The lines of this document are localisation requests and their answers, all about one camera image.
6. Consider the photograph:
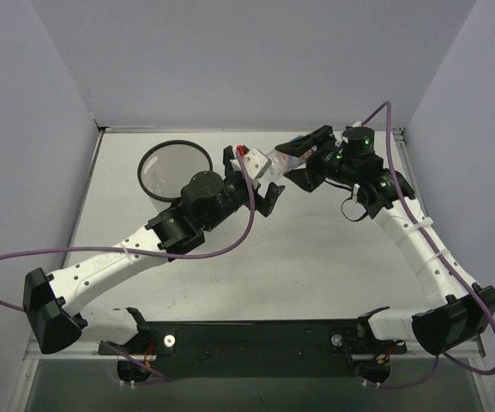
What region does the white label plastic bottle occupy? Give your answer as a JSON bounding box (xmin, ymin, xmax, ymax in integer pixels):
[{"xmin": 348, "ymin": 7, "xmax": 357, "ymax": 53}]
[{"xmin": 263, "ymin": 146, "xmax": 317, "ymax": 183}]

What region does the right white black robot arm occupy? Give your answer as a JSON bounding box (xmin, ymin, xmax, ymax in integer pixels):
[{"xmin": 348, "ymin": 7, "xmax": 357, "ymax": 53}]
[{"xmin": 276, "ymin": 125, "xmax": 495, "ymax": 355}]

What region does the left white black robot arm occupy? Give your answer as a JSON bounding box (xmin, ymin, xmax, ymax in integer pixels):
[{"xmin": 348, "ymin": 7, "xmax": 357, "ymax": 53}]
[{"xmin": 23, "ymin": 146, "xmax": 284, "ymax": 354}]

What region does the white bin black rim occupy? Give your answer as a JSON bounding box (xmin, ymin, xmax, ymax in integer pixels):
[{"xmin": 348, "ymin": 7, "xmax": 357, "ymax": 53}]
[{"xmin": 136, "ymin": 140, "xmax": 213, "ymax": 203}]

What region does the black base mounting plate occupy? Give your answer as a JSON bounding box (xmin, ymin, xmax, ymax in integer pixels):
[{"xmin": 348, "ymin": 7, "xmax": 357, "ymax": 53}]
[{"xmin": 116, "ymin": 319, "xmax": 407, "ymax": 385}]

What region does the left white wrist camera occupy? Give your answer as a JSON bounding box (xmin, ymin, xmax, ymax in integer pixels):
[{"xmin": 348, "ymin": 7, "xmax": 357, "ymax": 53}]
[{"xmin": 231, "ymin": 148, "xmax": 271, "ymax": 189}]

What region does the aluminium frame rail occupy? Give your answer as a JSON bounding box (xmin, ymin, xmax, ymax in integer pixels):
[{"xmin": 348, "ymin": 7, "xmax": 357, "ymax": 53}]
[{"xmin": 391, "ymin": 127, "xmax": 488, "ymax": 360}]

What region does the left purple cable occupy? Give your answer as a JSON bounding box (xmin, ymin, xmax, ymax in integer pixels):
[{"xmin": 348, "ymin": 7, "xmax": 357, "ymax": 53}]
[{"xmin": 0, "ymin": 152, "xmax": 257, "ymax": 383}]

